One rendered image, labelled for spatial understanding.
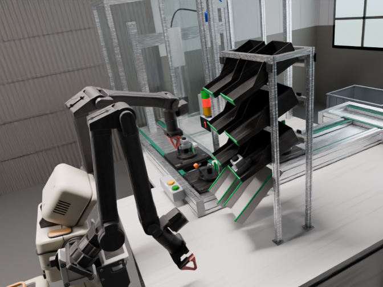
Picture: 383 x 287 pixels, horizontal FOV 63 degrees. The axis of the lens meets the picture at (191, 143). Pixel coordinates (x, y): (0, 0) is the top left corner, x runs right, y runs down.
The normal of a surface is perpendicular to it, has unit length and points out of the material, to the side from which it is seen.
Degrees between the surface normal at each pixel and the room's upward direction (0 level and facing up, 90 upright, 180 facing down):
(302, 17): 90
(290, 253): 0
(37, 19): 90
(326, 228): 0
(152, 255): 0
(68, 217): 90
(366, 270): 90
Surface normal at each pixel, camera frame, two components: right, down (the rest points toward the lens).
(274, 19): 0.39, 0.32
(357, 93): -0.90, 0.29
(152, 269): -0.14, -0.91
